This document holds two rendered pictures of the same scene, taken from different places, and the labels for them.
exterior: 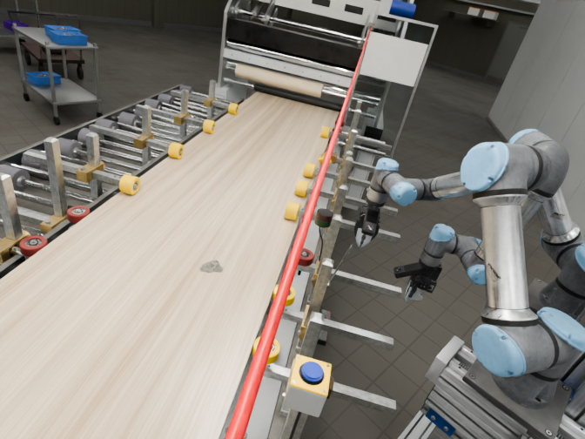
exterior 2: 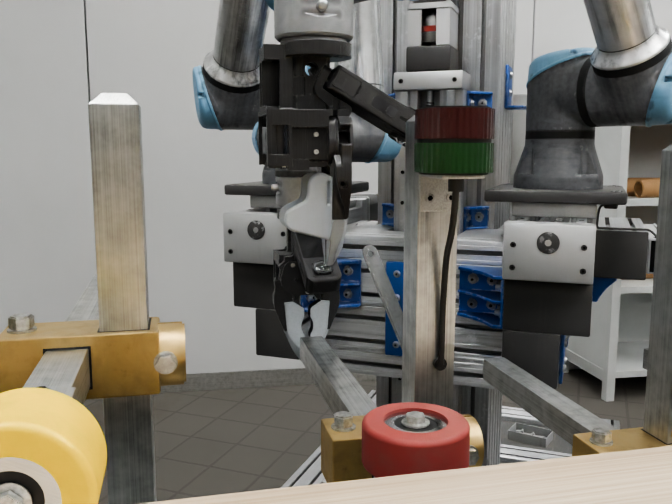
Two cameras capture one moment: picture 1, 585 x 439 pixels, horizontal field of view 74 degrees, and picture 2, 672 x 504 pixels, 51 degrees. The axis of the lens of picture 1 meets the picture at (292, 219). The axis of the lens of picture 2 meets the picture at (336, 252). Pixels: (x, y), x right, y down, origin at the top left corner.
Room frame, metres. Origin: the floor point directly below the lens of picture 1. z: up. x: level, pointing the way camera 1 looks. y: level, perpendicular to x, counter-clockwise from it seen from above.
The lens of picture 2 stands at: (1.48, 0.38, 1.11)
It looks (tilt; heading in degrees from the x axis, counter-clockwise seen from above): 8 degrees down; 252
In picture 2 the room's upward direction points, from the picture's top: straight up
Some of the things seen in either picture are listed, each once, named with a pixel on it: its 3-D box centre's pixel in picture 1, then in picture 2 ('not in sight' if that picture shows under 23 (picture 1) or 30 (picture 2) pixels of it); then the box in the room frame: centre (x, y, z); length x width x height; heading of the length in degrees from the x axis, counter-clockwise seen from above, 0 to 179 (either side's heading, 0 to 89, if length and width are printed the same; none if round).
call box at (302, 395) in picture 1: (306, 386); not in sight; (0.47, -0.10, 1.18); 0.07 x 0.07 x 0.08; 85
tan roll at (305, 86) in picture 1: (300, 85); not in sight; (3.62, 0.19, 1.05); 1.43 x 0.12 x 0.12; 85
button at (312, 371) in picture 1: (312, 372); not in sight; (0.47, -0.10, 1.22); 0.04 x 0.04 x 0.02
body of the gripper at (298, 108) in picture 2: (371, 212); (306, 109); (1.30, -0.28, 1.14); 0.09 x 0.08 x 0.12; 175
